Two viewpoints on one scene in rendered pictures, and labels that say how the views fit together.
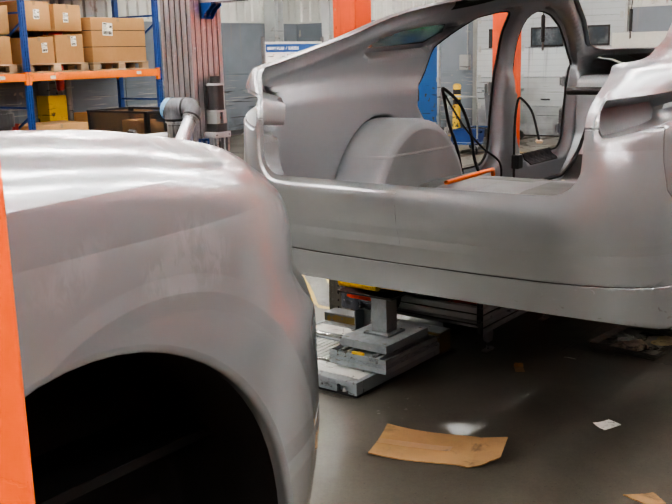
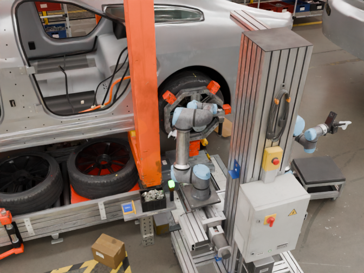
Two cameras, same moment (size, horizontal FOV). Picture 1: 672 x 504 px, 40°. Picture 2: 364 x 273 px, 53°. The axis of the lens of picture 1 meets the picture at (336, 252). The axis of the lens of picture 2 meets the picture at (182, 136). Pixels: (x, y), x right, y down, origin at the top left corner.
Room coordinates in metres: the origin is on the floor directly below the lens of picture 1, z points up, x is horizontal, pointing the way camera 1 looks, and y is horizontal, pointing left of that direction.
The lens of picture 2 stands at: (7.13, 1.41, 2.69)
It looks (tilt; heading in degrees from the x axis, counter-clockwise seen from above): 37 degrees down; 215
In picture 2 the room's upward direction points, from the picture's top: straight up
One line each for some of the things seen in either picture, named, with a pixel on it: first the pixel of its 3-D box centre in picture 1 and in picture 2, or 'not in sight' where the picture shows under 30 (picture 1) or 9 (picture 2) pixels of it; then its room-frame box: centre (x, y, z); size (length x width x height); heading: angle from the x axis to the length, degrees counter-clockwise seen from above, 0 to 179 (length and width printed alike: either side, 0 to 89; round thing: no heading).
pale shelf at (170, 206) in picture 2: not in sight; (148, 206); (5.60, 0.00, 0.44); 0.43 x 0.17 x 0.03; 142
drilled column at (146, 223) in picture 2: (339, 290); (146, 225); (5.63, -0.02, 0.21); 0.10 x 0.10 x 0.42; 52
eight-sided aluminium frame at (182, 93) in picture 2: not in sight; (193, 115); (4.78, -0.11, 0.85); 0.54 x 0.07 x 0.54; 142
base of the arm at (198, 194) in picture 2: not in sight; (201, 188); (5.55, 0.46, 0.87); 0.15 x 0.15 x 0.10
